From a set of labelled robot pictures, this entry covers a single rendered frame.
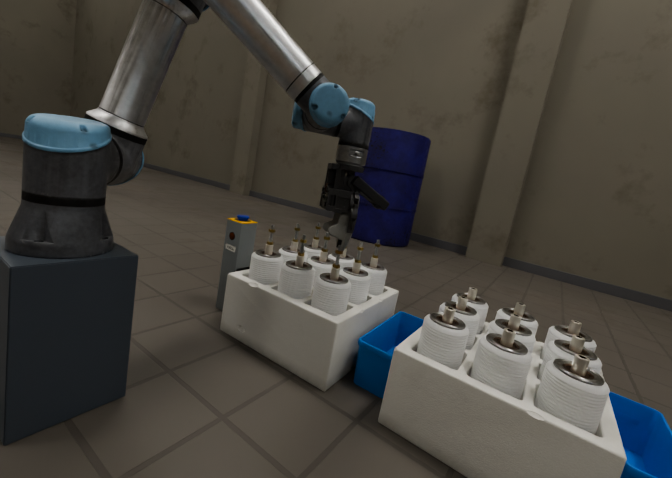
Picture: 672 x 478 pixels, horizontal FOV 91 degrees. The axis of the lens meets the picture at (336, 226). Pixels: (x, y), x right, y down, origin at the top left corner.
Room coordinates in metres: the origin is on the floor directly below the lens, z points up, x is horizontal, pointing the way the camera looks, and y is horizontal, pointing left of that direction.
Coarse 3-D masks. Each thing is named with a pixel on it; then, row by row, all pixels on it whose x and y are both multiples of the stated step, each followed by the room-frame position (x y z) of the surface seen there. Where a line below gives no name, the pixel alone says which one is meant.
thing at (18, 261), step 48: (0, 240) 0.55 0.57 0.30; (0, 288) 0.48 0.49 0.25; (48, 288) 0.50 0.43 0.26; (96, 288) 0.55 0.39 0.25; (0, 336) 0.48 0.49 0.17; (48, 336) 0.50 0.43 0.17; (96, 336) 0.56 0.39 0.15; (0, 384) 0.47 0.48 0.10; (48, 384) 0.50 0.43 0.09; (96, 384) 0.56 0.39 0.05; (0, 432) 0.47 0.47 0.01
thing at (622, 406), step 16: (624, 400) 0.75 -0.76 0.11; (624, 416) 0.74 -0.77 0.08; (640, 416) 0.73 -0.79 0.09; (656, 416) 0.71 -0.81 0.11; (624, 432) 0.74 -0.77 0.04; (640, 432) 0.72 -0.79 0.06; (656, 432) 0.69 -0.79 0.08; (624, 448) 0.73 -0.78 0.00; (640, 448) 0.72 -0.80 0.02; (656, 448) 0.66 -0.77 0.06; (640, 464) 0.68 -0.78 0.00; (656, 464) 0.64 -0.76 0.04
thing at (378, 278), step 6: (366, 270) 1.00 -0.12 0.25; (372, 270) 1.00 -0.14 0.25; (384, 270) 1.02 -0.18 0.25; (372, 276) 0.99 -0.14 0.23; (378, 276) 1.00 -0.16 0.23; (384, 276) 1.01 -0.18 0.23; (372, 282) 0.99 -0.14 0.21; (378, 282) 1.00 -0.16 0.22; (384, 282) 1.02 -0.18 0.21; (372, 288) 0.99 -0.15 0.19; (378, 288) 1.00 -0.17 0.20; (372, 294) 1.00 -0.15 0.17; (378, 294) 1.00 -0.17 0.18
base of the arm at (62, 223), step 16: (32, 208) 0.52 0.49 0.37; (48, 208) 0.53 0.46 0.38; (64, 208) 0.54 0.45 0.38; (80, 208) 0.55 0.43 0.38; (96, 208) 0.58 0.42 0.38; (16, 224) 0.52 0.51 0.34; (32, 224) 0.51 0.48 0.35; (48, 224) 0.52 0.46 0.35; (64, 224) 0.53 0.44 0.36; (80, 224) 0.55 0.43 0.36; (96, 224) 0.57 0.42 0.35; (16, 240) 0.51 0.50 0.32; (32, 240) 0.51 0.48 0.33; (48, 240) 0.52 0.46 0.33; (64, 240) 0.53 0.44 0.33; (80, 240) 0.54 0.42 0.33; (96, 240) 0.57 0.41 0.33; (112, 240) 0.61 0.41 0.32; (32, 256) 0.51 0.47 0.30; (48, 256) 0.51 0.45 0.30; (64, 256) 0.52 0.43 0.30; (80, 256) 0.54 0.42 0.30
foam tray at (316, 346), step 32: (256, 288) 0.87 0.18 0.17; (384, 288) 1.07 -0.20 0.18; (224, 320) 0.93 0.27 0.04; (256, 320) 0.86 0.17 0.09; (288, 320) 0.81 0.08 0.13; (320, 320) 0.76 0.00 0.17; (352, 320) 0.80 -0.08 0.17; (384, 320) 1.00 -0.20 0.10; (288, 352) 0.80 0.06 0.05; (320, 352) 0.75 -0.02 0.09; (352, 352) 0.83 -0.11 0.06; (320, 384) 0.74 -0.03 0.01
